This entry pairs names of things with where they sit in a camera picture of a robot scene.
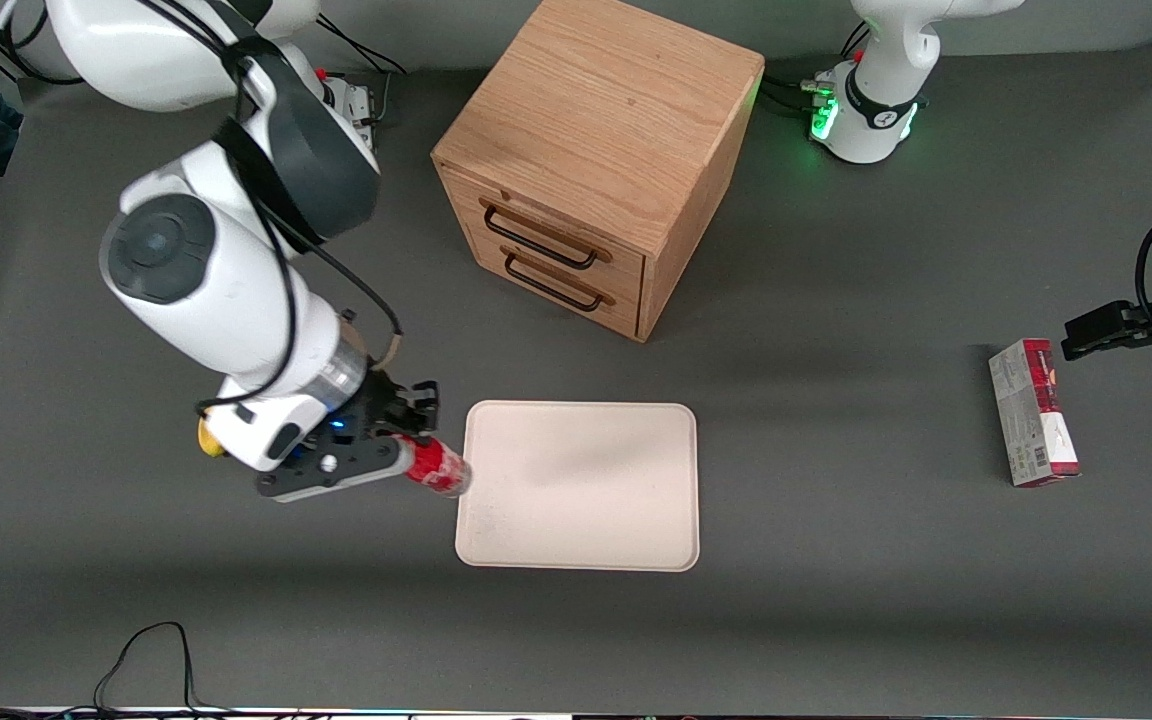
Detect black base cables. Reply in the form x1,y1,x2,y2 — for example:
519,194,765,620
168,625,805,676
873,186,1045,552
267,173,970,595
760,20,873,119
314,12,409,129

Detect wooden drawer cabinet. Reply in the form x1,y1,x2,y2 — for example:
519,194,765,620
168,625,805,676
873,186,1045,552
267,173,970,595
431,0,766,344

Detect cream plastic tray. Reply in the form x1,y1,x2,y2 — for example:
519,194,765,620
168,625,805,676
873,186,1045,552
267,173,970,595
454,400,701,573

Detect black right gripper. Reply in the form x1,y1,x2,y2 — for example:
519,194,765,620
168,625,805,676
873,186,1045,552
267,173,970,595
300,371,440,465

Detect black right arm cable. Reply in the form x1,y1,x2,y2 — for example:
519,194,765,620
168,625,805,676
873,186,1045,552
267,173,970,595
0,0,405,419

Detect black metal drawer handle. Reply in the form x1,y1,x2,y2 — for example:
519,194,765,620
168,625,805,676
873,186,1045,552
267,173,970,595
501,246,617,314
480,197,614,272

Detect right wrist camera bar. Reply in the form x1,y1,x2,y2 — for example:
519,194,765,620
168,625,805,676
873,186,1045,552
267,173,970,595
255,438,416,503

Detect black floor cable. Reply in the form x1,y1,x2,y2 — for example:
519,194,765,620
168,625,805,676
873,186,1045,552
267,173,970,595
0,621,267,720

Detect red coke bottle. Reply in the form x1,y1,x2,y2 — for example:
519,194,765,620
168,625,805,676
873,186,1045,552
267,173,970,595
398,434,474,499

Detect black left base cables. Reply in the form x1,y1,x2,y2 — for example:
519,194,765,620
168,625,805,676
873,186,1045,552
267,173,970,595
760,20,873,119

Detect grey and red carton box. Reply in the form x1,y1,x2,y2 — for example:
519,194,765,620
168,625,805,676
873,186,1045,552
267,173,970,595
988,338,1081,489

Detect black right base cables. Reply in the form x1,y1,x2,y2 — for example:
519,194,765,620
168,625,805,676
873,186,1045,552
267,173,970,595
314,12,409,129

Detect wooden drawer front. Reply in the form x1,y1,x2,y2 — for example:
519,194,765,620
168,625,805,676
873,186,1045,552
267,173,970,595
471,235,643,341
439,160,649,301

